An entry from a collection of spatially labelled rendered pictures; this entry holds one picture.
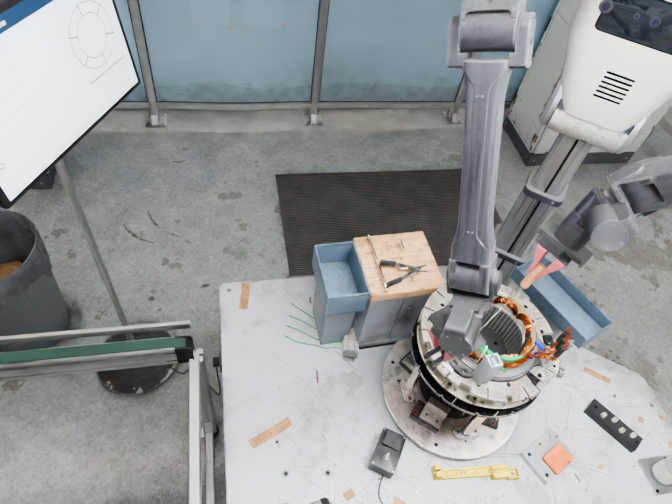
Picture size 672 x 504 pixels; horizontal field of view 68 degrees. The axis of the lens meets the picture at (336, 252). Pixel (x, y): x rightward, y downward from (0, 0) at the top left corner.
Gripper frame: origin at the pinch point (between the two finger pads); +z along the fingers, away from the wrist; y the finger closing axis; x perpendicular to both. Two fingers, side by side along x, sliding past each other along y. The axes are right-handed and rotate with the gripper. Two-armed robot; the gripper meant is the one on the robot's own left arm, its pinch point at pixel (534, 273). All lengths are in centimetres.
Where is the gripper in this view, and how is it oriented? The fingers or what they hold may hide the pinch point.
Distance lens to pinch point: 105.2
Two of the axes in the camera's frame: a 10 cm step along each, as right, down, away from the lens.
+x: 6.2, -2.6, 7.4
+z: -4.1, 7.0, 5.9
